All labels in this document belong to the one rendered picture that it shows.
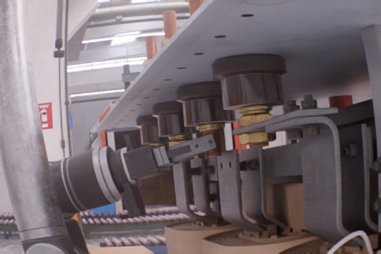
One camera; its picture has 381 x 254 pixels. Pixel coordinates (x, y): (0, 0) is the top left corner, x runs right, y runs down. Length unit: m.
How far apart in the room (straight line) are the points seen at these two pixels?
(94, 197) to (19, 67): 0.29
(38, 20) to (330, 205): 11.18
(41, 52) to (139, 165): 10.53
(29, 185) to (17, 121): 0.11
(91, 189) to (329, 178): 0.57
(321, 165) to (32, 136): 0.53
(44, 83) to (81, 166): 10.35
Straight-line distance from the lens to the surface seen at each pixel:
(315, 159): 0.78
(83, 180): 1.19
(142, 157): 1.15
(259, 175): 1.15
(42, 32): 11.73
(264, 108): 0.92
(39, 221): 1.07
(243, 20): 0.68
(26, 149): 1.09
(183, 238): 1.52
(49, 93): 11.51
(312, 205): 0.80
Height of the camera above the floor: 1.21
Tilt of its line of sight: 4 degrees up
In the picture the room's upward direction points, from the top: 6 degrees counter-clockwise
